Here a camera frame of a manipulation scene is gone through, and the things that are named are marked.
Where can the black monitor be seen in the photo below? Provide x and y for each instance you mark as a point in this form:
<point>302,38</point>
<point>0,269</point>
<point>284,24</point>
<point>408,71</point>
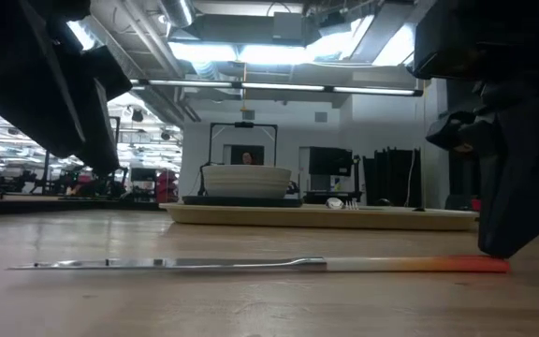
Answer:
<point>330,161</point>

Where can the silver ceiling duct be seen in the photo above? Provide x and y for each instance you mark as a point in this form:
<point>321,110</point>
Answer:
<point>178,11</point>

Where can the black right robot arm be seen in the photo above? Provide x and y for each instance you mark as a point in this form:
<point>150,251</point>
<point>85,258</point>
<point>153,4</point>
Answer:
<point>508,33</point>

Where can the person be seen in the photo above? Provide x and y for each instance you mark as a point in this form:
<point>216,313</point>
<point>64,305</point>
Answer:
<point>247,158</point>

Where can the white bowl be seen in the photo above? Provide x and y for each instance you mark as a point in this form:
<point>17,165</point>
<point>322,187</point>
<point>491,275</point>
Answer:
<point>246,182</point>

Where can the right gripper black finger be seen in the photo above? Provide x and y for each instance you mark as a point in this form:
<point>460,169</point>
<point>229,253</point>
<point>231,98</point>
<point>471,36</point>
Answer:
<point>513,210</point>

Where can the black table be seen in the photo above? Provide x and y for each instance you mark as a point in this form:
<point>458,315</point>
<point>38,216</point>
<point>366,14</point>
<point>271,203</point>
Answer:
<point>332,194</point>

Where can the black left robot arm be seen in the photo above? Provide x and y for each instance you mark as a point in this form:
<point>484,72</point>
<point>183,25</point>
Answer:
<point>17,70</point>

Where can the red object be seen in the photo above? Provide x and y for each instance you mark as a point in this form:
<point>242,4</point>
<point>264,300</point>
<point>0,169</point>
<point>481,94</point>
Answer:
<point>166,187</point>

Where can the dark blue plate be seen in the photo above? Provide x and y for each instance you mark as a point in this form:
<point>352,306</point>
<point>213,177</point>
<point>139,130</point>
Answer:
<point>241,201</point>

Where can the black overhead camera frame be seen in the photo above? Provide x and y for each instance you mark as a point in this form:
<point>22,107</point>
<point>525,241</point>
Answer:
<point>243,124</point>

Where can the black curtain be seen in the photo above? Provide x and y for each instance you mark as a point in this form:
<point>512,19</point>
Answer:
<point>391,178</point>

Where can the long ceiling light bar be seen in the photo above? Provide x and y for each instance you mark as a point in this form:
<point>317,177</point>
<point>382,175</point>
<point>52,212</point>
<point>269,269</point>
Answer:
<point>279,87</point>

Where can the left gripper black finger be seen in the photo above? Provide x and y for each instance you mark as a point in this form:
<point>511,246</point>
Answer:
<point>101,140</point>

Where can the grey ceiling box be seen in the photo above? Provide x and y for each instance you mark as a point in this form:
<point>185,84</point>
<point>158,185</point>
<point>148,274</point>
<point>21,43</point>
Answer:
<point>287,25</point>

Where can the beige plastic tray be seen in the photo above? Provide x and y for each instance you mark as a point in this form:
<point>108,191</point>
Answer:
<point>321,220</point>

